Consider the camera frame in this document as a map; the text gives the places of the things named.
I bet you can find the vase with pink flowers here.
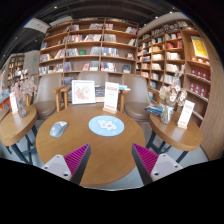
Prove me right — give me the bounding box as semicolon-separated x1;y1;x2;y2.
11;77;37;118

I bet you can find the brown padded middle armchair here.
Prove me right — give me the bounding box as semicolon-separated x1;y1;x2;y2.
63;70;110;104

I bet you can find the white sign on wooden stand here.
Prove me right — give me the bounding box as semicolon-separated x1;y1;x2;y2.
103;82;119;114

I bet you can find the round wooden table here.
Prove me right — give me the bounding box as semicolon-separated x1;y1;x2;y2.
36;106;145;187
0;105;38;165
146;112;202;163

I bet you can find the glass vase with dried flowers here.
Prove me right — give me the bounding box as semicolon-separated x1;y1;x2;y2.
158;70;188;126

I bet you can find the white card sign left table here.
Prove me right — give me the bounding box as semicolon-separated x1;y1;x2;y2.
10;93;18;114

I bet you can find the round blue mouse pad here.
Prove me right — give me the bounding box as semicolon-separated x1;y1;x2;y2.
88;115;125;137

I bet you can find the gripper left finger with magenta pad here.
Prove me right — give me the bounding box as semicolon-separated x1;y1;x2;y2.
42;144;91;185

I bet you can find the brown padded left armchair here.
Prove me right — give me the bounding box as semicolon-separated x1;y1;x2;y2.
33;73;63;120

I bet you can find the wooden bookshelf wall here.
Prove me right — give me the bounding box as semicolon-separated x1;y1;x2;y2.
136;19;211;125
39;17;138;77

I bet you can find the white card sign table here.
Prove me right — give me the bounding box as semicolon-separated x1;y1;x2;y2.
177;100;194;129
10;93;18;114

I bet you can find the brown padded armchair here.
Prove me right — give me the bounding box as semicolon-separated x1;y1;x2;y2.
63;70;110;104
33;73;63;120
118;73;152;122

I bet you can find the wooden bookshelf centre wall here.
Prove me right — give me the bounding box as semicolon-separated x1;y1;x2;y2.
39;17;138;77

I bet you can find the brown padded right armchair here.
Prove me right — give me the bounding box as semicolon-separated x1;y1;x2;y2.
118;73;152;122

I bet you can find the round wooden left side table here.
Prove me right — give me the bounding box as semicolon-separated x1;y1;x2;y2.
0;105;38;165

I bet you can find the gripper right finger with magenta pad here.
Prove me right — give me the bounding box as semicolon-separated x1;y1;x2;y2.
132;143;182;185

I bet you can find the grey computer mouse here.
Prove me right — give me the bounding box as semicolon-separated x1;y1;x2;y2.
50;121;68;137

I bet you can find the round wooden centre table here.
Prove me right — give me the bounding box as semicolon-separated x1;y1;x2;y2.
36;106;145;187

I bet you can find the white card sign right table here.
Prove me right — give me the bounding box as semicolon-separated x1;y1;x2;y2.
177;100;194;129

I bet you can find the stack of books on chair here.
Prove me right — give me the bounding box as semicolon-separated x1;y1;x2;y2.
145;104;164;116

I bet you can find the white framed floral picture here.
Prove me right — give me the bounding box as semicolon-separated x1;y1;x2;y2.
72;80;96;104

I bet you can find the wooden bookshelf right wall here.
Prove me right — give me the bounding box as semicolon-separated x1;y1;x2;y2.
136;19;211;125

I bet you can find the round wooden right side table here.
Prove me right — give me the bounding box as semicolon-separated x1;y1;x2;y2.
146;112;202;163

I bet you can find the yellow framed poster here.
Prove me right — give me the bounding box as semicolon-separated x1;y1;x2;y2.
191;36;208;59

